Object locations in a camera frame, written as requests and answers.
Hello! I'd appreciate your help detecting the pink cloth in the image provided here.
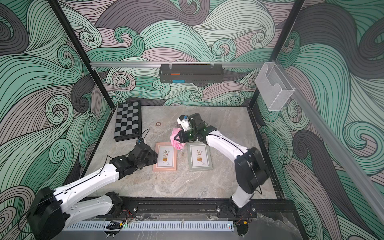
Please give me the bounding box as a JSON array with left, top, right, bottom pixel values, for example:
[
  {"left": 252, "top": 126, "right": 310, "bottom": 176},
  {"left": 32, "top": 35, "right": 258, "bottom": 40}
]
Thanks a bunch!
[{"left": 170, "top": 128, "right": 186, "bottom": 150}]

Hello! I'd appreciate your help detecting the pink picture frame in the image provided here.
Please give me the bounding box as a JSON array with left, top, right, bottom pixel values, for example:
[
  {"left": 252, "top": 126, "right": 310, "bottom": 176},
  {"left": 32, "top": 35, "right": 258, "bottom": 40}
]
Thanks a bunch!
[{"left": 153, "top": 143, "right": 177, "bottom": 172}]

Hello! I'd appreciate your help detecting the green picture frame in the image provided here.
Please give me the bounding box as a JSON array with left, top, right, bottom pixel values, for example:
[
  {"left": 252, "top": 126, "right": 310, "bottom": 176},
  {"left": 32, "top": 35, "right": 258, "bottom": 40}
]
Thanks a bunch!
[{"left": 186, "top": 142, "right": 213, "bottom": 172}]

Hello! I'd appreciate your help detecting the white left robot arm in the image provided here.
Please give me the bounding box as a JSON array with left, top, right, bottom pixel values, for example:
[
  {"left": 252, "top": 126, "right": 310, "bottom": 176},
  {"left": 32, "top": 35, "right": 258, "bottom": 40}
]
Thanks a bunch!
[{"left": 26, "top": 142, "right": 158, "bottom": 240}]

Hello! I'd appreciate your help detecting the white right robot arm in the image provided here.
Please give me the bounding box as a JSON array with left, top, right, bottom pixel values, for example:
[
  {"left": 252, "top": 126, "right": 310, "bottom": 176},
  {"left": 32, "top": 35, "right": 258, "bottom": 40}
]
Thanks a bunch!
[{"left": 174, "top": 113, "right": 270, "bottom": 209}]

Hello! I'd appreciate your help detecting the black white chessboard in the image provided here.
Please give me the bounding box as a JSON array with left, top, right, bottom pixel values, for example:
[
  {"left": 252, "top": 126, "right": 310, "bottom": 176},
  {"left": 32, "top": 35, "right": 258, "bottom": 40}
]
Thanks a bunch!
[{"left": 114, "top": 101, "right": 143, "bottom": 142}]

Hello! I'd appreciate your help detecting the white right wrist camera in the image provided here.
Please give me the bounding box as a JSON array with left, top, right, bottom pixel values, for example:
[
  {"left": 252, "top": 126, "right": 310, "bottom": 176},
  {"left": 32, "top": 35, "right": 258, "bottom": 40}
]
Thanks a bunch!
[{"left": 177, "top": 115, "right": 191, "bottom": 132}]

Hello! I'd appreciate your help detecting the black wall shelf tray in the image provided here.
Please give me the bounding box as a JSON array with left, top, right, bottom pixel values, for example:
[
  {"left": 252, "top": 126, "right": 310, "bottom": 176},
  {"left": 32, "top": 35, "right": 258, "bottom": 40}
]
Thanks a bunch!
[{"left": 159, "top": 65, "right": 224, "bottom": 85}]

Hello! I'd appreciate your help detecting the white slotted cable duct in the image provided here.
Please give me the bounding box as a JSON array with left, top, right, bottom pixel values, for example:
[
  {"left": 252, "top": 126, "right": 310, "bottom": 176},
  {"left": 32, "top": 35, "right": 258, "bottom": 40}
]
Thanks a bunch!
[{"left": 64, "top": 220, "right": 235, "bottom": 232}]

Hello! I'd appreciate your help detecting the clear acrylic wall box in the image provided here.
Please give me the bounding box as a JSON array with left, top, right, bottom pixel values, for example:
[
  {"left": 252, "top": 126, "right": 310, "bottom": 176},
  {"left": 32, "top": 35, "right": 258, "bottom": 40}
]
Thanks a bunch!
[{"left": 255, "top": 62, "right": 295, "bottom": 112}]

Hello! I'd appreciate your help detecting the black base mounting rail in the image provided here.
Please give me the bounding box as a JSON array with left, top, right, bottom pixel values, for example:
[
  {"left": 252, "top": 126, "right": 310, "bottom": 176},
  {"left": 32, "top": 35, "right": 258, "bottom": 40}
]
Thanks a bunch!
[{"left": 89, "top": 197, "right": 296, "bottom": 220}]

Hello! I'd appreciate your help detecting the aluminium rail back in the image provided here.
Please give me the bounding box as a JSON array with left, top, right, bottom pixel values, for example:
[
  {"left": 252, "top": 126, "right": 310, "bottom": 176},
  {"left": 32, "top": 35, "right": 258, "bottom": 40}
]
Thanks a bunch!
[{"left": 90, "top": 61, "right": 264, "bottom": 69}]

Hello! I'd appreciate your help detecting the aluminium rail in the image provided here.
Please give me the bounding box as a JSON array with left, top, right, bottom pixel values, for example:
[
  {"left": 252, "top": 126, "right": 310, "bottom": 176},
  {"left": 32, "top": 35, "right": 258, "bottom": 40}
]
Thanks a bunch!
[
  {"left": 272, "top": 67, "right": 384, "bottom": 224},
  {"left": 90, "top": 61, "right": 264, "bottom": 69}
]

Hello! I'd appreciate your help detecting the black corner frame post right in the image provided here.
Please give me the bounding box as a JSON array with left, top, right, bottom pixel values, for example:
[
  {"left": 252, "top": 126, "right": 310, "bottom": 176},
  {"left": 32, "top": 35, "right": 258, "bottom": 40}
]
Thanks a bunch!
[{"left": 248, "top": 1, "right": 304, "bottom": 111}]

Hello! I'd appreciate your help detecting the black corner frame post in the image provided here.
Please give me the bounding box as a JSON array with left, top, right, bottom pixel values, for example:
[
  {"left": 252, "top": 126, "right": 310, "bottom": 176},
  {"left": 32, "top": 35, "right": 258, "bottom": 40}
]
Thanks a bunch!
[
  {"left": 248, "top": 1, "right": 304, "bottom": 111},
  {"left": 47, "top": 0, "right": 115, "bottom": 110}
]

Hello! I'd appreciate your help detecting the aluminium rail right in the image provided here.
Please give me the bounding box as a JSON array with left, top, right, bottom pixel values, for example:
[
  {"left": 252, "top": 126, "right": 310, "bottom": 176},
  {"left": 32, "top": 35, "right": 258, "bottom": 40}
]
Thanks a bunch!
[{"left": 272, "top": 67, "right": 384, "bottom": 224}]

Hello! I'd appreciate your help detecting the black corner frame post left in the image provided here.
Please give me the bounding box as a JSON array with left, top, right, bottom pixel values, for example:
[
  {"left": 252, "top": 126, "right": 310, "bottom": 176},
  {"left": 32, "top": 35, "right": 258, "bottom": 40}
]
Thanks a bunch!
[{"left": 47, "top": 0, "right": 115, "bottom": 110}]

